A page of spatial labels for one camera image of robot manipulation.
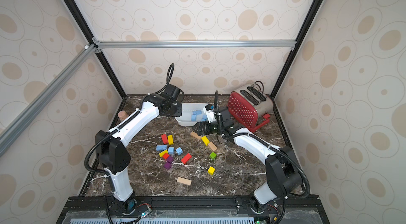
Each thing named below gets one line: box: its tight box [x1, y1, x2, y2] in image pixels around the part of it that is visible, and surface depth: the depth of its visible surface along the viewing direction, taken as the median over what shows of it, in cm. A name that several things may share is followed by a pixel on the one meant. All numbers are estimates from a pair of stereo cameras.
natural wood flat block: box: [176, 176, 192, 186], surface depth 82 cm
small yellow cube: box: [207, 165, 216, 176], surface depth 85 cm
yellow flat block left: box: [167, 134, 174, 146], surface depth 97 cm
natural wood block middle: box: [207, 141, 218, 152], surface depth 94 cm
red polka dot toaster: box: [227, 80, 274, 131], surface depth 96 cm
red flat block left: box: [160, 133, 169, 145], surface depth 97 cm
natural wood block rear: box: [190, 131, 202, 140], surface depth 99 cm
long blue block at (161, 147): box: [155, 144, 168, 152], surface depth 94 cm
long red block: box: [180, 153, 192, 165], surface depth 91 cm
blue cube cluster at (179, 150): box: [175, 146, 184, 156], surface depth 91 cm
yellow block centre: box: [201, 135, 210, 147], surface depth 97 cm
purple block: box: [163, 155, 174, 170], surface depth 88 cm
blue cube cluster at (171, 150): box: [168, 146, 175, 155], surface depth 91 cm
